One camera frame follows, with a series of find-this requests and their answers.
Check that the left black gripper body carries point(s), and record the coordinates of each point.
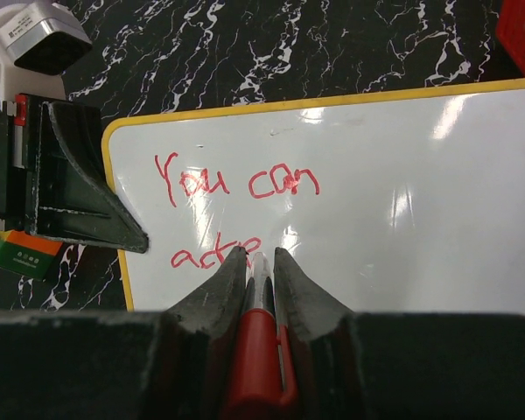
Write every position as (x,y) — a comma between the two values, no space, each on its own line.
(20,133)

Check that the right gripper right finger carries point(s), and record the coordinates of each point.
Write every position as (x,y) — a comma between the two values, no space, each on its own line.
(329,352)

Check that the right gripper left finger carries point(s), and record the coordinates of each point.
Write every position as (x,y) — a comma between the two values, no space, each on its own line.
(186,375)

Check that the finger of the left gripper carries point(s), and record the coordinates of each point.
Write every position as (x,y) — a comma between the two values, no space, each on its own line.
(68,198)

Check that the red capped marker pen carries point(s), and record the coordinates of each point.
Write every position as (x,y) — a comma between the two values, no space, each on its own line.
(262,383)

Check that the yellow framed whiteboard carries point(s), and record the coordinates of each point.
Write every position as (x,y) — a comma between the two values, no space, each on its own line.
(410,200)

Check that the orange sponge package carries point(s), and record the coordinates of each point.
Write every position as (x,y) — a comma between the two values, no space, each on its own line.
(27,255)

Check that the red plastic shopping basket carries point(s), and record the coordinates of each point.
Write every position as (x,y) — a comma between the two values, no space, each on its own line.
(510,31)

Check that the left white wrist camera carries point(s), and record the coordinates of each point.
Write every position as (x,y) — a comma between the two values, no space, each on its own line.
(39,41)

